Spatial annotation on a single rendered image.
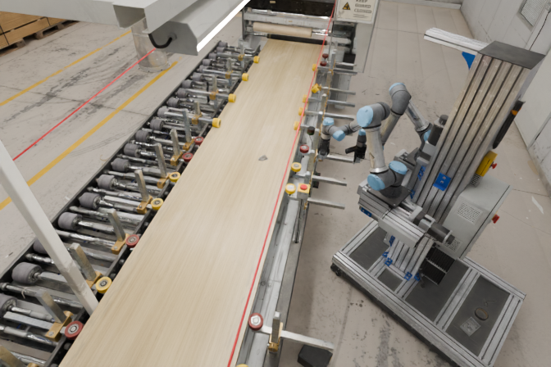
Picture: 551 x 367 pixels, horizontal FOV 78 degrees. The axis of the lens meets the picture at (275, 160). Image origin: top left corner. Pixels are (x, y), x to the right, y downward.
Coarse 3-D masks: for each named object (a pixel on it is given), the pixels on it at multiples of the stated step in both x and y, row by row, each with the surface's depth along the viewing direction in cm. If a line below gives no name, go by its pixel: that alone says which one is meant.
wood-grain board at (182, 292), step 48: (288, 48) 448; (240, 96) 348; (288, 96) 352; (240, 144) 287; (288, 144) 290; (192, 192) 242; (240, 192) 244; (144, 240) 209; (192, 240) 211; (240, 240) 212; (144, 288) 186; (192, 288) 187; (240, 288) 188; (96, 336) 166; (144, 336) 167; (192, 336) 168; (240, 336) 169
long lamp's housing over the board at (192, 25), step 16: (208, 0) 97; (224, 0) 101; (240, 0) 112; (176, 16) 85; (192, 16) 85; (208, 16) 91; (224, 16) 100; (160, 32) 84; (176, 32) 84; (192, 32) 83; (208, 32) 90; (160, 48) 87; (176, 48) 86; (192, 48) 85
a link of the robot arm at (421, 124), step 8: (392, 88) 240; (400, 88) 234; (392, 96) 236; (408, 104) 242; (408, 112) 246; (416, 112) 246; (416, 120) 250; (424, 120) 251; (416, 128) 256; (424, 128) 252
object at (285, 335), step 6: (252, 330) 179; (258, 330) 178; (264, 330) 178; (270, 330) 178; (282, 330) 179; (282, 336) 177; (288, 336) 177; (294, 336) 177; (300, 336) 177; (300, 342) 177; (306, 342) 175; (312, 342) 175; (318, 342) 175; (324, 342) 175; (330, 342) 175; (324, 348) 175; (330, 348) 173
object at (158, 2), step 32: (0, 0) 72; (32, 0) 70; (64, 0) 69; (96, 0) 67; (128, 0) 67; (160, 0) 69; (192, 0) 83; (0, 160) 111; (32, 224) 131; (64, 256) 148
